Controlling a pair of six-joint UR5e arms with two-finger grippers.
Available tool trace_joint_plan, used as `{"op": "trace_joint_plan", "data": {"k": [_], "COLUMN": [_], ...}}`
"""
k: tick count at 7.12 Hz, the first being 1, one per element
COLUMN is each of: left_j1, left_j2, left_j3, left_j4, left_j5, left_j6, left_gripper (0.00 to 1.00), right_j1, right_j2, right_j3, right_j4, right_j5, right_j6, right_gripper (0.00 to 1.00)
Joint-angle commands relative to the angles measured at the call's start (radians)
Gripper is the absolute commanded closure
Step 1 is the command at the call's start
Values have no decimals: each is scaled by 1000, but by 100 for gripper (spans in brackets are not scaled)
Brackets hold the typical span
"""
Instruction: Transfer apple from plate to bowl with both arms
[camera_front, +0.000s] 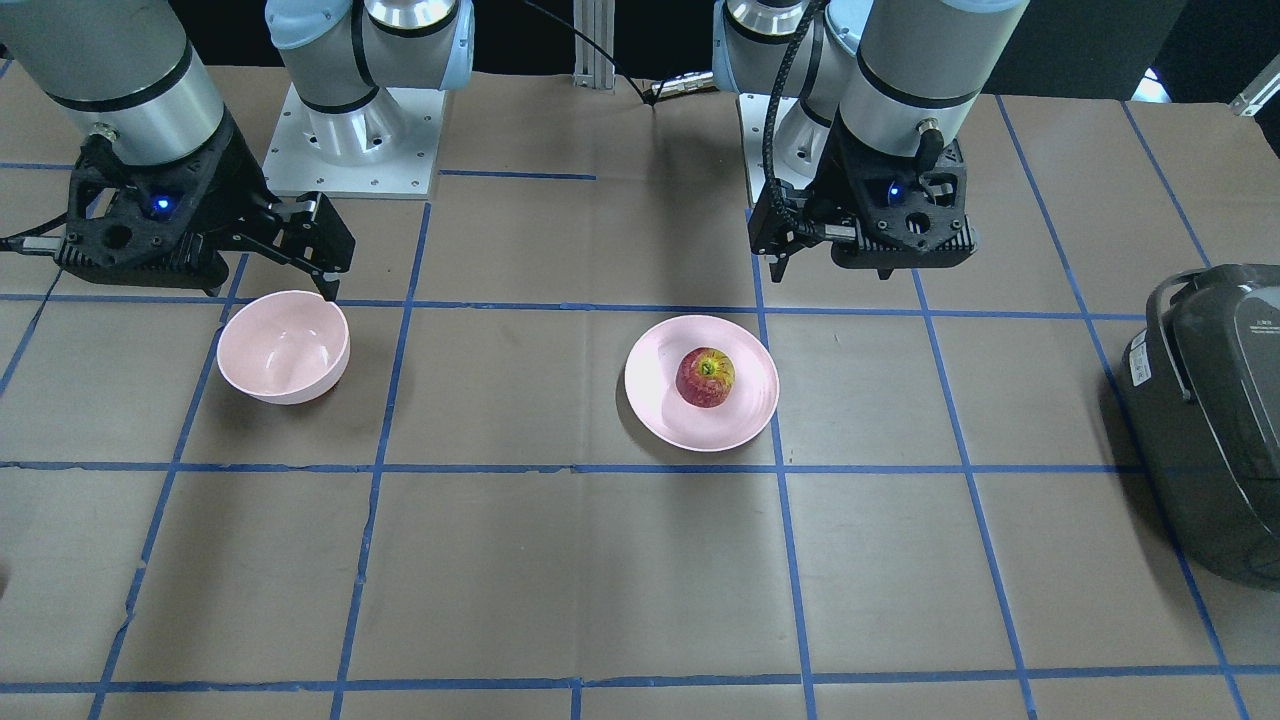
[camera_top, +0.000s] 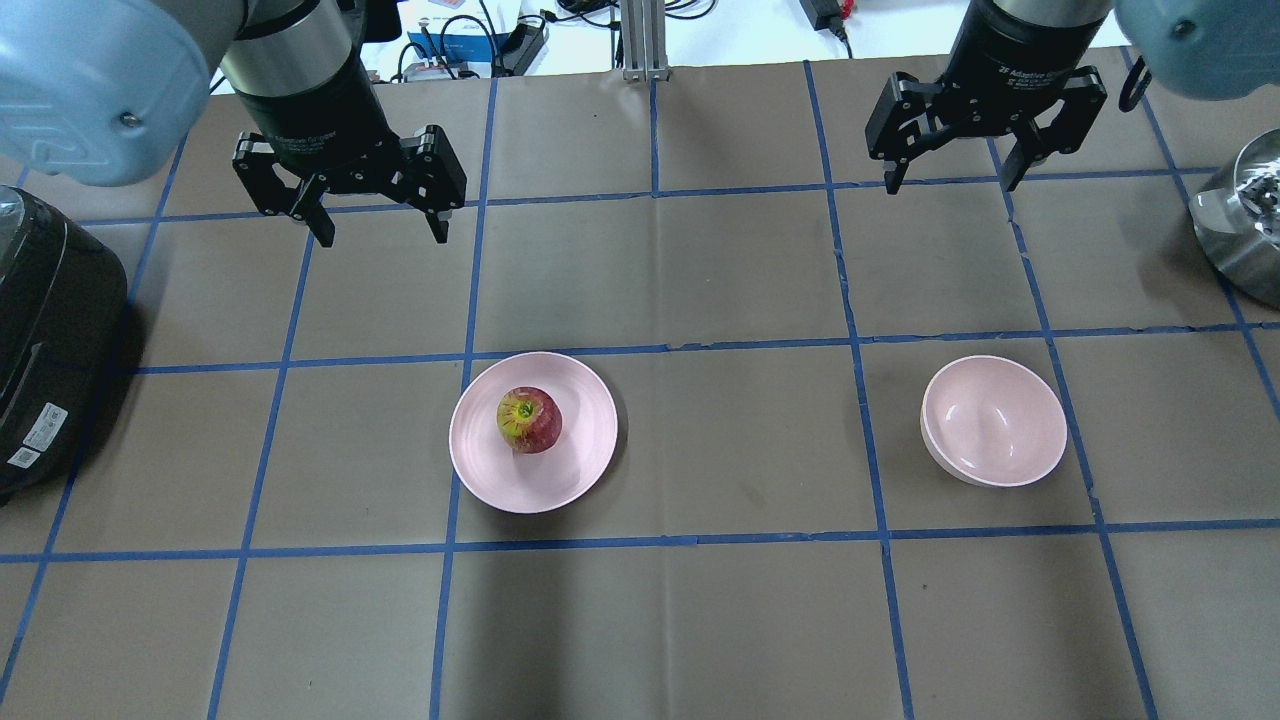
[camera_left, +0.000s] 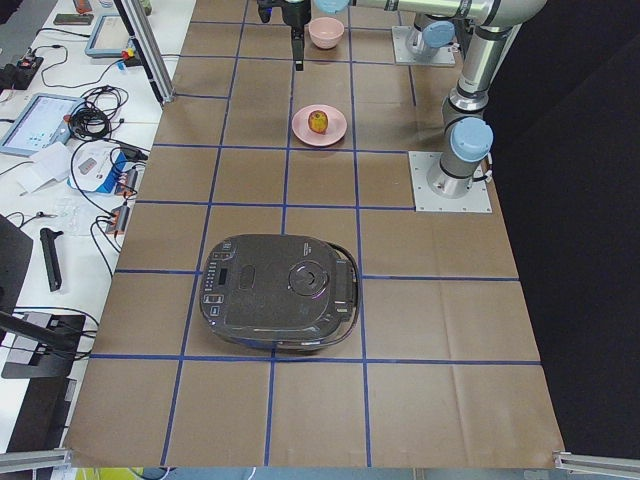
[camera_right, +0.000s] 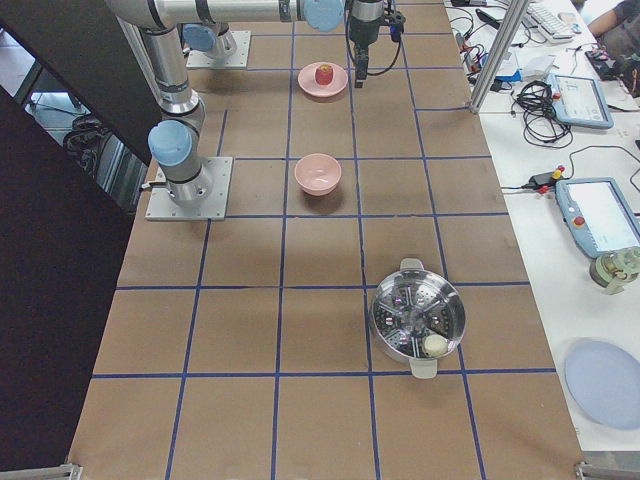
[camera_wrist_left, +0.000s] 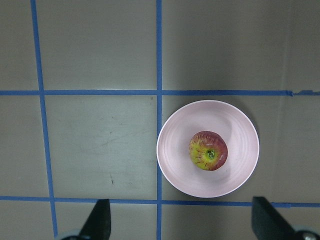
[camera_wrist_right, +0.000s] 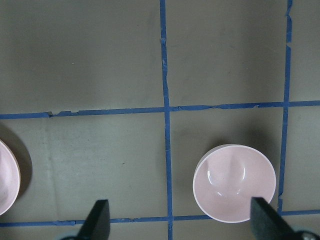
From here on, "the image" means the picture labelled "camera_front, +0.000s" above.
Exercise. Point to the pink plate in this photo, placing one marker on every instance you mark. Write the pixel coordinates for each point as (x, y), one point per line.
(649, 376)

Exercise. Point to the red yellow apple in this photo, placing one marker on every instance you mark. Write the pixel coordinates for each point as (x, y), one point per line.
(705, 377)

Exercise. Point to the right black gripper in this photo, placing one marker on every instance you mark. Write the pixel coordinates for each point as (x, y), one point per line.
(229, 168)

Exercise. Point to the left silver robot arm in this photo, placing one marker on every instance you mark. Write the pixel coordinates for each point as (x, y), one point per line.
(881, 67)

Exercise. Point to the aluminium frame post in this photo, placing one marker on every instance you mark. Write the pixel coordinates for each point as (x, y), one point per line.
(593, 22)

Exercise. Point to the pink bowl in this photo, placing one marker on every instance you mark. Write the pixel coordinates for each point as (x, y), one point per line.
(286, 348)

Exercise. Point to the dark grey rice cooker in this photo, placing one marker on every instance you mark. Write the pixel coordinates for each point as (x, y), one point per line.
(1201, 384)

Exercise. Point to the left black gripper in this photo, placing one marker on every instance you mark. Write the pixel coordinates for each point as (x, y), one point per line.
(826, 187)

